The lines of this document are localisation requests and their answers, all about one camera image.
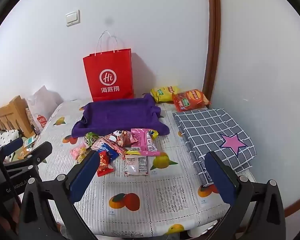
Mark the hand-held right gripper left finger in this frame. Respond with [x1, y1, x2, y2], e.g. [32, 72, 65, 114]
[19, 149, 102, 240]

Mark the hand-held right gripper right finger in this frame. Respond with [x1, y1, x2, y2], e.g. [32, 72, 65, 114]
[204, 151, 288, 240]

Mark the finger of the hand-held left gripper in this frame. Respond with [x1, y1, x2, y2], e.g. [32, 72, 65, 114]
[0, 137, 24, 157]
[4, 141, 53, 174]

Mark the yellow snack packet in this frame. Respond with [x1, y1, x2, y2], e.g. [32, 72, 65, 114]
[76, 147, 88, 165]

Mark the small pink snack packet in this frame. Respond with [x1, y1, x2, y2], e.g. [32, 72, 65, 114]
[70, 147, 87, 160]

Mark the green snack packet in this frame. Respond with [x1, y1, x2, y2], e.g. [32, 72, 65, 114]
[84, 132, 100, 147]

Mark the panda print snack packet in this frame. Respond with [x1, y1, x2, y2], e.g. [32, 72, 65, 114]
[109, 129, 133, 147]

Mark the purple fabric tray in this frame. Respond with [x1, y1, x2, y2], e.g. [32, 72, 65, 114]
[72, 94, 170, 138]

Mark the large pink snack packet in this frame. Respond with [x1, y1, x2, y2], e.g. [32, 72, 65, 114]
[125, 128, 161, 157]

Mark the white spotted cloth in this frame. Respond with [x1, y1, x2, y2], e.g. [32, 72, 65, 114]
[0, 129, 21, 156]

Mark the red snack packet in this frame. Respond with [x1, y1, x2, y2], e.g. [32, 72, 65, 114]
[97, 150, 115, 178]

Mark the wooden chair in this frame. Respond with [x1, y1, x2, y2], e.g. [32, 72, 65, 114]
[0, 95, 36, 138]

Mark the pink white snack packet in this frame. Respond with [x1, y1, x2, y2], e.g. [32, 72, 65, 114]
[91, 138, 111, 153]

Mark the blue snack packet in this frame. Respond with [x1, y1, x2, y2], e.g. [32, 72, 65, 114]
[100, 144, 120, 161]

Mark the grey checked cloth pink star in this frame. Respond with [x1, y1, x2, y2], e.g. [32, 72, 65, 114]
[172, 108, 257, 188]

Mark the white plastic bag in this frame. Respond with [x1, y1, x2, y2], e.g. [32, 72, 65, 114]
[27, 85, 63, 133]

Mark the white labelled snack packet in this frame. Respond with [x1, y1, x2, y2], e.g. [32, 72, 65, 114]
[123, 154, 149, 177]

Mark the fruit print tablecloth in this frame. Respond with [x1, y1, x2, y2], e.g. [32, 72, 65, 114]
[27, 99, 257, 238]

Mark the red chips bag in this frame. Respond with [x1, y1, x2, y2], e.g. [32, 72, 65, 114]
[172, 89, 211, 112]

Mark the red paper bag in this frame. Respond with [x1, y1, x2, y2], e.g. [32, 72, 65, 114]
[83, 30, 135, 102]

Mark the yellow chips bag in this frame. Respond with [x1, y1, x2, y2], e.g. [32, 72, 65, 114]
[150, 85, 181, 103]

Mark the brown wooden door frame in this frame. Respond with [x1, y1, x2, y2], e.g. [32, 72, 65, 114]
[203, 0, 222, 109]

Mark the white light switch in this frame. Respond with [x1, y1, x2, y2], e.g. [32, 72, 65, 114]
[66, 10, 80, 27]

